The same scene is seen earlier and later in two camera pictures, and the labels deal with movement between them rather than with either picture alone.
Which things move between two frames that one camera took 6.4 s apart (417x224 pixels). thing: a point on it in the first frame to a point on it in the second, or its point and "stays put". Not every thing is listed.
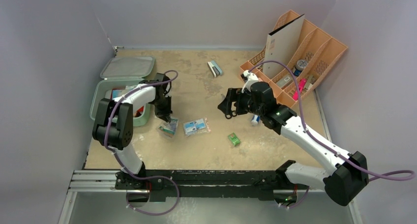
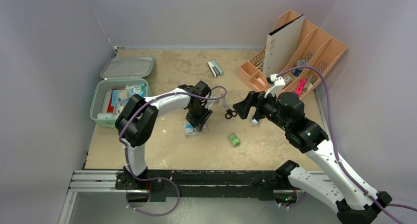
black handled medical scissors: [234, 114] stays put
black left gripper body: [163, 107] to [196, 116]
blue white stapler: [214, 69] stays put
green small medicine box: [233, 139] stays put
